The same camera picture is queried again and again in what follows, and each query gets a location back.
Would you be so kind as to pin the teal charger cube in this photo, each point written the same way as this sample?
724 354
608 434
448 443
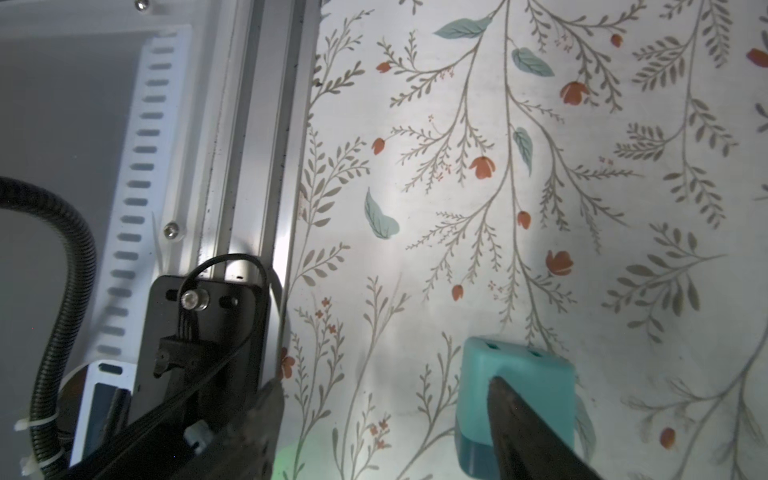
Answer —
545 381

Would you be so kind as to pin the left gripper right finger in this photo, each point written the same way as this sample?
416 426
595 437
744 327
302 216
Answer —
525 447

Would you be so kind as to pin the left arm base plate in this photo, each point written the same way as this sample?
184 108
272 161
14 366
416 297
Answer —
190 363

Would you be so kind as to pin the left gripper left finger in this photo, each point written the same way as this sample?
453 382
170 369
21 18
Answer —
246 447

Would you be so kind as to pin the white slotted cable duct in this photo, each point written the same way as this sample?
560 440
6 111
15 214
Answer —
114 331

